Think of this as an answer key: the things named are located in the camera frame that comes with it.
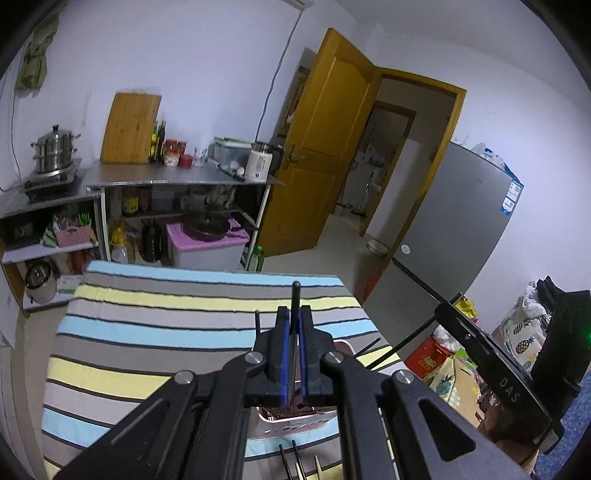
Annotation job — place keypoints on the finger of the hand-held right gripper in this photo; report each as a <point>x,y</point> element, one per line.
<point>461,323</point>

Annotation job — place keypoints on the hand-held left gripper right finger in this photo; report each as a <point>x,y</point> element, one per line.
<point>302,350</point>

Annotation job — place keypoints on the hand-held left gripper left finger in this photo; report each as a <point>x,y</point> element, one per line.
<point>286,350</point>

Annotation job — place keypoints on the pink utensil basket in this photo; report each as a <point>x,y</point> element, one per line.
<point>295,427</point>

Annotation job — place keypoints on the row of black chopsticks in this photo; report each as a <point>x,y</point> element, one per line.
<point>296,457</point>

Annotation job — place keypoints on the yellow snack bag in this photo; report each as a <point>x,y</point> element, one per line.
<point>466,308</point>

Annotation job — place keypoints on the white plastic bag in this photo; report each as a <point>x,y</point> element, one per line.
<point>448,337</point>

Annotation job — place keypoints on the red cardboard box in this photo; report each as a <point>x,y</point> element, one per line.
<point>427,360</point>

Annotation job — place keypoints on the pineapple print cloth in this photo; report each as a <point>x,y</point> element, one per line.
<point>521,332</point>

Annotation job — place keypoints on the black cloth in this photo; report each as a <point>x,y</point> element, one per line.
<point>549,286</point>

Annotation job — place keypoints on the green plastic bottle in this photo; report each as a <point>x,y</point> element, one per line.
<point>256,259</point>

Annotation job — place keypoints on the grey refrigerator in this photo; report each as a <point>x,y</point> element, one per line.
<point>452,221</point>

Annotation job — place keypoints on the white basin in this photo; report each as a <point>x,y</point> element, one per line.
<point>377,247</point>

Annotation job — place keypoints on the long cream chopstick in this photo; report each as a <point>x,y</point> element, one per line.
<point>319,468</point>

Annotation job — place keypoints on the striped tablecloth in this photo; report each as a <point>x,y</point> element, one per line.
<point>161,323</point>

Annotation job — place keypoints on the purple lid storage box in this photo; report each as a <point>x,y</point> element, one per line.
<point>203,251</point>

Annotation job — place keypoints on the black frying pan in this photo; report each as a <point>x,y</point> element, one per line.
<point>205,228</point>

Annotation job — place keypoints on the dark glass jug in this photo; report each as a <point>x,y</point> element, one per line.
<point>151,242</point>

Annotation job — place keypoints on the white electric kettle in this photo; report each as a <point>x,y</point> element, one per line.
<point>256,164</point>

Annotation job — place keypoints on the large yellow oil bottle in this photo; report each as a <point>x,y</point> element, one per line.
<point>121,247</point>

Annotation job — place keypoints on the clear storage box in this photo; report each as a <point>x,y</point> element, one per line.
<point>231,150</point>

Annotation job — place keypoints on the yellow wooden door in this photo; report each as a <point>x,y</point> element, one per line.
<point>323,138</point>

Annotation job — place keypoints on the red lid jar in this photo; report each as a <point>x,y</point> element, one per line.
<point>185,161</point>

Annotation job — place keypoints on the brown jar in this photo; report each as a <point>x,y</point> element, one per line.
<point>130,203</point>

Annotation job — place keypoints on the steel kitchen table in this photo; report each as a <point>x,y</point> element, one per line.
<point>152,174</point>

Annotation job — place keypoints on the red sauce jar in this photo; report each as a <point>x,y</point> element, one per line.
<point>171,152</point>

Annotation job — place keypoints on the pink woven basket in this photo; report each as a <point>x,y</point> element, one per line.
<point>74,236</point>

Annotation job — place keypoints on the dark oil bottle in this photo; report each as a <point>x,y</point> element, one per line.
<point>161,141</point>

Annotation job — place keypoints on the rice cooker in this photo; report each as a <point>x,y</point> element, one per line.
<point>39,284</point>

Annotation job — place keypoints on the wooden cutting board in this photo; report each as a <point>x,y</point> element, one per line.
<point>129,129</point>

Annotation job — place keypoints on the steel corner shelf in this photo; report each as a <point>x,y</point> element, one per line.
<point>41,203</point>

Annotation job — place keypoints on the induction stove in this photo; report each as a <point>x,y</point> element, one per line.
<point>51,180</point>

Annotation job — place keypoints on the steel steamer pot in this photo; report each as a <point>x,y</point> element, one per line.
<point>53,152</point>

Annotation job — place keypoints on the green hanging curtain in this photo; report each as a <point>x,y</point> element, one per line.
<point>39,55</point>

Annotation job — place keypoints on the yellow door frame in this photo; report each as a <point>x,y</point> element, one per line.
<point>457,120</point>

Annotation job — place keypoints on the wall calendar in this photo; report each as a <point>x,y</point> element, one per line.
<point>295,92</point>

